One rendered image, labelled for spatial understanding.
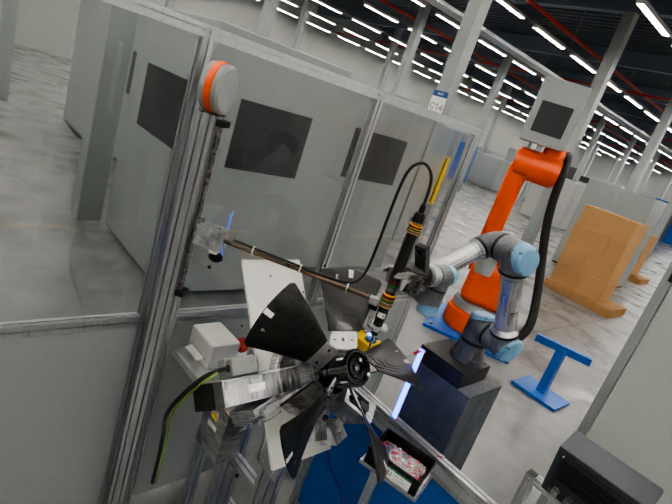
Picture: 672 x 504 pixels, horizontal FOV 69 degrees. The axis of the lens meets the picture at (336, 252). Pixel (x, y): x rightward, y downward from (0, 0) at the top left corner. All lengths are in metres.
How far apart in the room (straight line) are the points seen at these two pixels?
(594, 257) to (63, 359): 8.61
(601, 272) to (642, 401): 6.41
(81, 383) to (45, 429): 0.20
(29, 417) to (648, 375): 2.87
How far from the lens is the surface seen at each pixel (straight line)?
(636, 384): 3.19
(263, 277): 1.75
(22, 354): 1.93
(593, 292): 9.53
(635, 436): 3.26
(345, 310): 1.67
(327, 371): 1.61
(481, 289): 5.48
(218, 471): 2.16
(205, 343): 1.99
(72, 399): 2.11
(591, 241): 9.54
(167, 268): 1.77
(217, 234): 1.66
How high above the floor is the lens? 1.97
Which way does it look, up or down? 17 degrees down
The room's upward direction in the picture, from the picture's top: 19 degrees clockwise
